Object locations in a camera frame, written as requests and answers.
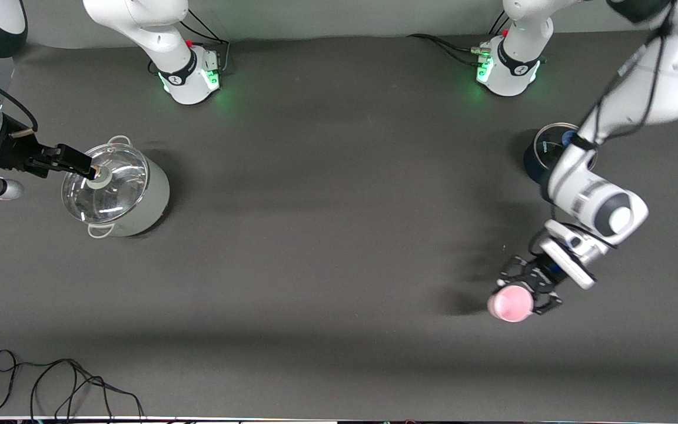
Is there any pink plastic cup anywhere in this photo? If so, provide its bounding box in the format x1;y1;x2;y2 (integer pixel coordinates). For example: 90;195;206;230
487;284;535;323

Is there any glass lid pale knob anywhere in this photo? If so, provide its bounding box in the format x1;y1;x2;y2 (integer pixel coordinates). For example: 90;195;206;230
61;143;149;224

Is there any pale green cooking pot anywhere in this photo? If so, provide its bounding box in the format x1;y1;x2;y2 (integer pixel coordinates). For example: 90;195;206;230
61;135;170;238

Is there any dark blue saucepan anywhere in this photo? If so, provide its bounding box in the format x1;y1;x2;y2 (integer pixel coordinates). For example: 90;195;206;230
523;122;582;188

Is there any glass lid blue knob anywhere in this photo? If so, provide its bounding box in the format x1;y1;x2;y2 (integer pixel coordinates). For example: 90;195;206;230
534;122;581;171

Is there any black base cable bundle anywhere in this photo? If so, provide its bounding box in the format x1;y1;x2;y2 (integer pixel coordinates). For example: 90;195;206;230
149;9;231;76
407;12;546;65

